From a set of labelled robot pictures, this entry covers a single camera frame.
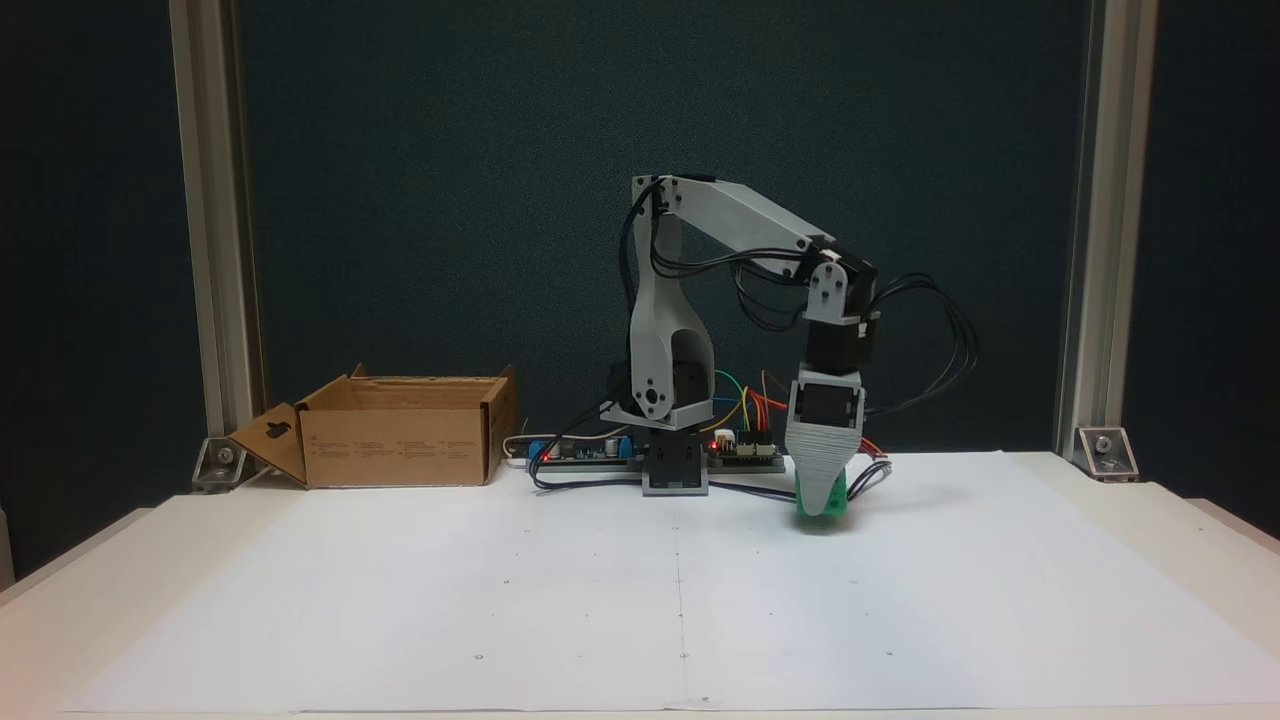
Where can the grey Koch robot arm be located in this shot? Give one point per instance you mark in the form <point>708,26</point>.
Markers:
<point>660,330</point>

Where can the green dice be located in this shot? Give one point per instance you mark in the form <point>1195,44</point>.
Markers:
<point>802,505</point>

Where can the metal corner bracket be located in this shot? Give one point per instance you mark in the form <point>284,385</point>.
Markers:
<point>220,465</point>
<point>1107,452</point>

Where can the aluminium frame post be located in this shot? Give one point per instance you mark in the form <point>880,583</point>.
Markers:
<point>1105,220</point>
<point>215,220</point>

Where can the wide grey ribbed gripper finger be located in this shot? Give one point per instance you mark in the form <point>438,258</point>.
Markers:
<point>826,460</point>

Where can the white paper sheet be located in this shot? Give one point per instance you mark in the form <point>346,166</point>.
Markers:
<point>500,600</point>

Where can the open cardboard box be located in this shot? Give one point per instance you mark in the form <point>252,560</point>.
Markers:
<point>400,445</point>

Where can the blue circuit board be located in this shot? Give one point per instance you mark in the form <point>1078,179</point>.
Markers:
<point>585,452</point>

